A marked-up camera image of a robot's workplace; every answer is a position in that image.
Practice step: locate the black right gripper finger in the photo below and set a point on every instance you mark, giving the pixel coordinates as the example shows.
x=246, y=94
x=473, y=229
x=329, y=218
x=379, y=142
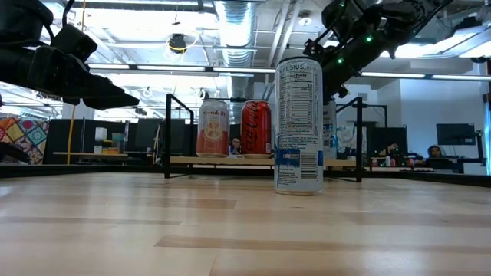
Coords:
x=334, y=86

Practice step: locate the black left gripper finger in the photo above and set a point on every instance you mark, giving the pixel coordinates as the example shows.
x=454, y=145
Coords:
x=111, y=101
x=97, y=86

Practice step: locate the Celsius Arctic Vibe can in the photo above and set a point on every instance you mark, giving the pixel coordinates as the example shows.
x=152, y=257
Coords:
x=330, y=130
x=299, y=126

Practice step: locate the red Coca-Cola can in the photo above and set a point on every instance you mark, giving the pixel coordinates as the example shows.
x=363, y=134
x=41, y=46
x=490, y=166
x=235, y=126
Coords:
x=256, y=128

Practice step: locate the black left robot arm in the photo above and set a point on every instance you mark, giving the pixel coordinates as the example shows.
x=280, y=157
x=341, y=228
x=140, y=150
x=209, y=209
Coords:
x=15, y=63

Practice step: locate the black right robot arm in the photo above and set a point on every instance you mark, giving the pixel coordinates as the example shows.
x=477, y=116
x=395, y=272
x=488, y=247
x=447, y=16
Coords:
x=414, y=15

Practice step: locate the black monitor on arm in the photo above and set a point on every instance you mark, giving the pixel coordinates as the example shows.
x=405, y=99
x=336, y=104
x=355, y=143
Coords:
x=455, y=134

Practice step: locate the tall white box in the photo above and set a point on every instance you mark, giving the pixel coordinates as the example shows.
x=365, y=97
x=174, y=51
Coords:
x=100, y=135

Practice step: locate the teal box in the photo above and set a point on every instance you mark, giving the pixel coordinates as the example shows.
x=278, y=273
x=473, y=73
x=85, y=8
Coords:
x=118, y=138

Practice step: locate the orange yellow box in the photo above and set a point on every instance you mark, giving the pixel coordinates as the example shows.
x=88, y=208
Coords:
x=110, y=149

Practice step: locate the black office partition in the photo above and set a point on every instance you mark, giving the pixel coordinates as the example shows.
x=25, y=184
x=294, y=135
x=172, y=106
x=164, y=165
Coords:
x=65, y=134

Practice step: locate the light wooden desk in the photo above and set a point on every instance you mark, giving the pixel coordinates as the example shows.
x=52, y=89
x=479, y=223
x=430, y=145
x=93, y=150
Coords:
x=69, y=154

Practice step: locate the person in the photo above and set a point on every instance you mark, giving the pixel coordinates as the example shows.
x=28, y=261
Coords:
x=434, y=151
x=235, y=145
x=391, y=148

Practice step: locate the office desk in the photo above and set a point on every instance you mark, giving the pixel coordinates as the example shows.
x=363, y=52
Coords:
x=464, y=161

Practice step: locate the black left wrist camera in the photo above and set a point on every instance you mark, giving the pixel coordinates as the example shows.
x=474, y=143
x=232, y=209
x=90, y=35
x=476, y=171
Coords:
x=74, y=41

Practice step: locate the colourful patterned wall hanging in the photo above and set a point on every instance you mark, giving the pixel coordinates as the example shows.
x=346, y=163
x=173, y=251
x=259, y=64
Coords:
x=25, y=134

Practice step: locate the black rail with strip lights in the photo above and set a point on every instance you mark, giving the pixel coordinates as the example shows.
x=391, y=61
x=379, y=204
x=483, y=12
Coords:
x=172, y=69

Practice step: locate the black overhead camera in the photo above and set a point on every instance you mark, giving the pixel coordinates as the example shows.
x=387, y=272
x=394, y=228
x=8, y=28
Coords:
x=177, y=43

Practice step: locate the wooden shelf with black frame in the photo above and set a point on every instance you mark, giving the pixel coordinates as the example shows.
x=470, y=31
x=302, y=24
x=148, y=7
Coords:
x=184, y=159

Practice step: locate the black aluminium table frame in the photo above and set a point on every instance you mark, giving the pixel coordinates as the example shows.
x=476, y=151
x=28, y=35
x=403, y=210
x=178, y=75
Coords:
x=46, y=169

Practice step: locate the silver ventilation duct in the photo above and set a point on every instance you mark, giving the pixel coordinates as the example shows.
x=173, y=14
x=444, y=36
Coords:
x=236, y=28

